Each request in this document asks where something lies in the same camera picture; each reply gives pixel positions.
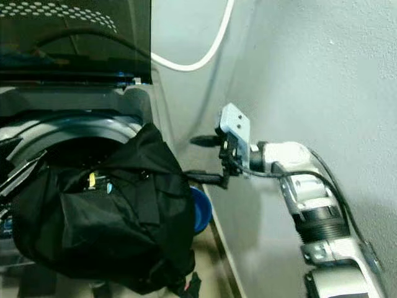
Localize blue plastic basin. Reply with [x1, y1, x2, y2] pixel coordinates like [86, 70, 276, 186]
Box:
[189, 186, 213, 235]

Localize white hose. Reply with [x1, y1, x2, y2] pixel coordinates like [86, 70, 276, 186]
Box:
[151, 0, 235, 72]

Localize plain black garment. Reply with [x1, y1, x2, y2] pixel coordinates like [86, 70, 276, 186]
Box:
[9, 122, 202, 298]

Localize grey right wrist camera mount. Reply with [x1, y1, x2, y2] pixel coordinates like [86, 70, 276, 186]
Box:
[219, 102, 252, 178]

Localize grey top-load washing machine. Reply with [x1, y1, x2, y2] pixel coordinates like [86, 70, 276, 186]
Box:
[0, 84, 224, 298]

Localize dark tinted washer lid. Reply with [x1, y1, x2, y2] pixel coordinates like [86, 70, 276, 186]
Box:
[0, 0, 153, 86]

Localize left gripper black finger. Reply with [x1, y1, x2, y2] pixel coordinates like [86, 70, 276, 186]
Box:
[0, 158, 48, 199]

